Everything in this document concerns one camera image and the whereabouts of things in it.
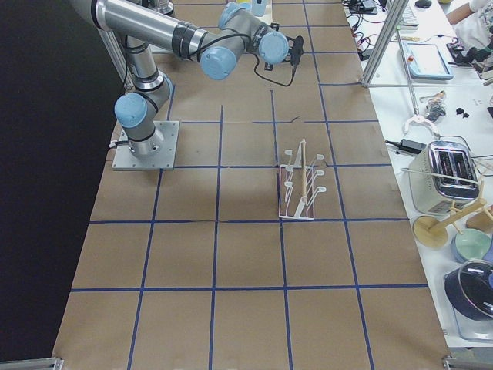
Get aluminium frame post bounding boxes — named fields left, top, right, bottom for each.
left=361, top=0, right=407, bottom=87

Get wooden mug tree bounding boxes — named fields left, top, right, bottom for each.
left=412, top=181, right=492, bottom=248

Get white wire cup rack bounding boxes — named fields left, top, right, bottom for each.
left=278, top=138, right=327, bottom=220

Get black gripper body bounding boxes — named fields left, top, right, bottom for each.
left=269, top=23, right=304, bottom=72

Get dark blue pot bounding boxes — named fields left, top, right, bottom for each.
left=444, top=260, right=492, bottom=321

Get teach pendant tablet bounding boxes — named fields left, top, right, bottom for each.
left=402, top=42, right=454, bottom=81

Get black power adapter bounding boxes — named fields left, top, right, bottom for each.
left=384, top=139, right=426, bottom=154

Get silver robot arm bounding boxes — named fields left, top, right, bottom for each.
left=71, top=1, right=304, bottom=170

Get silver toaster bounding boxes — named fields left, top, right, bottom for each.
left=407, top=140, right=479, bottom=215

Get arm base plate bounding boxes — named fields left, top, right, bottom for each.
left=112, top=121, right=180, bottom=170

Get pale green bowl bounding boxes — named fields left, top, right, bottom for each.
left=451, top=228, right=491, bottom=263

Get white plastic claw part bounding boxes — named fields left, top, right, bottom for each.
left=402, top=114, right=441, bottom=138

